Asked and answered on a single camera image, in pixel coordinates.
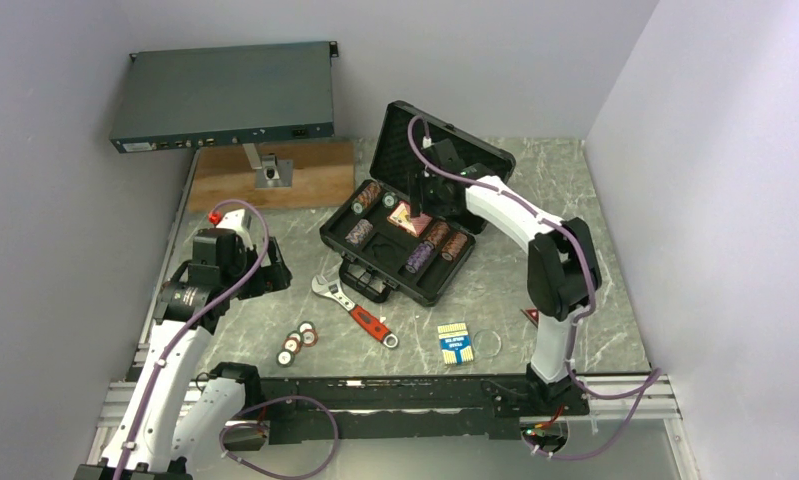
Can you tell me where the red poker chip left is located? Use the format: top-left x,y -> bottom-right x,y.
283,336 -> 301,355

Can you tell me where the blue texas holdem card box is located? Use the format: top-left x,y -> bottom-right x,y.
437,322 -> 475,366

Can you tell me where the grey rack-mount network unit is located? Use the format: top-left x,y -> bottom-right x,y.
109,41 -> 339,153

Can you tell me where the brown chip stack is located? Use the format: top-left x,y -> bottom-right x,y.
441,232 -> 469,262

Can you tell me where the purple cable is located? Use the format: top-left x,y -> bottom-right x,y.
406,115 -> 664,463
107,198 -> 339,480

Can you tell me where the green poker chip top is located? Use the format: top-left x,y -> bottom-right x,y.
298,321 -> 315,333

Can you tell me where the red handled adjustable wrench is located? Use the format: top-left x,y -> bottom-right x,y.
311,274 -> 399,349

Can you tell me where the black poker set case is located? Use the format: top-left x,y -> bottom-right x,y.
319,100 -> 516,306

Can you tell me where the grey metal stand bracket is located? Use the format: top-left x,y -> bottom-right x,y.
242,143 -> 294,189

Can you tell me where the wooden board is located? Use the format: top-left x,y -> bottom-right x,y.
187,139 -> 356,213

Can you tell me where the red playing card deck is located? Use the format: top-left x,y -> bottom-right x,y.
387,201 -> 433,238

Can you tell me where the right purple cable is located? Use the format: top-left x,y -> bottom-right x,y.
406,115 -> 664,463

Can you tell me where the purple chip stack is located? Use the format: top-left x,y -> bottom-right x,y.
404,242 -> 434,274

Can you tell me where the green chip in case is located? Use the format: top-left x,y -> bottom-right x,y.
382,192 -> 397,208

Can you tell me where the clear round dealer disc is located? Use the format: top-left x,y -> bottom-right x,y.
472,329 -> 503,360

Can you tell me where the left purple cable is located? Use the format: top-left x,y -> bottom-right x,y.
107,198 -> 339,480

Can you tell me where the green poker chip bottom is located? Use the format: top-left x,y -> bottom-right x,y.
275,349 -> 296,368

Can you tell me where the orange black chip stack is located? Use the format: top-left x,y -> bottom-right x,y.
423,221 -> 450,248

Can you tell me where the triangular all in button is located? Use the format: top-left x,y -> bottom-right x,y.
522,308 -> 539,327

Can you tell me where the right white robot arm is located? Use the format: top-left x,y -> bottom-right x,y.
408,137 -> 601,415

